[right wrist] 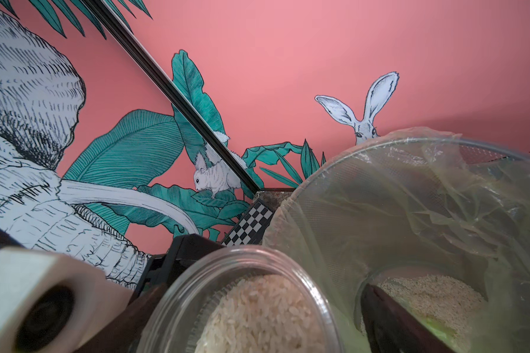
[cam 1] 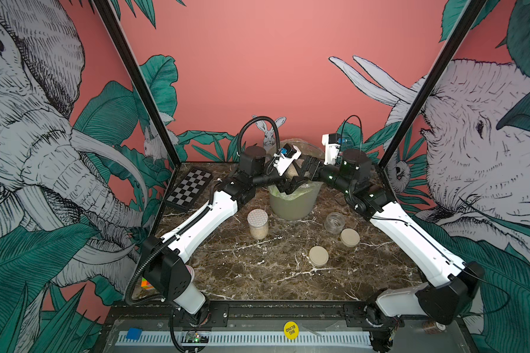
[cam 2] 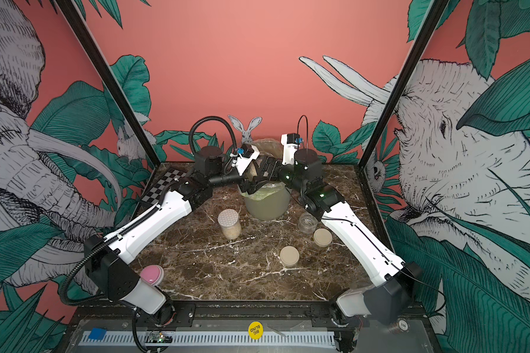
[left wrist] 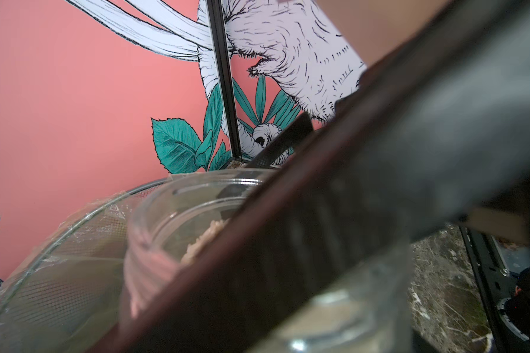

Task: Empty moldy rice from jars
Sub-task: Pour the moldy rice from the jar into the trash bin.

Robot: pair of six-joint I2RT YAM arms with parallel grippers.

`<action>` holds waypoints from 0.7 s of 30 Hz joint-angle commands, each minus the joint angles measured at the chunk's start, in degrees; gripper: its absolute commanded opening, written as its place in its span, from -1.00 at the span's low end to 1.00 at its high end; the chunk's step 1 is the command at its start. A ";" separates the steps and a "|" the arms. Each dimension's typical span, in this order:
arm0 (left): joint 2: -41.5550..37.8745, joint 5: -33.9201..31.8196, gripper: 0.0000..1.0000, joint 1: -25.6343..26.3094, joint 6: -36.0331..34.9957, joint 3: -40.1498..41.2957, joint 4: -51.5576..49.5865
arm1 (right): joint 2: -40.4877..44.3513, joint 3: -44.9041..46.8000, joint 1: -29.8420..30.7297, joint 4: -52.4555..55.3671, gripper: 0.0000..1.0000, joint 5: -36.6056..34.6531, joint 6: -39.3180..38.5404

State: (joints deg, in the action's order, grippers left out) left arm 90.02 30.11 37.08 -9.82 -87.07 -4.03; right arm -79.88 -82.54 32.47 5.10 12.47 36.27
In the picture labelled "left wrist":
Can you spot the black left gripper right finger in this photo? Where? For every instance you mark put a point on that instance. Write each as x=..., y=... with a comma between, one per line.
x=442, y=127

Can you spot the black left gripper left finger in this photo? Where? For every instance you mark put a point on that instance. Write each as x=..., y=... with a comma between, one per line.
x=291, y=137

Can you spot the white bin with green bag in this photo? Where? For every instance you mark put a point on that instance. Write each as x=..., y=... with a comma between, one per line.
x=65, y=296

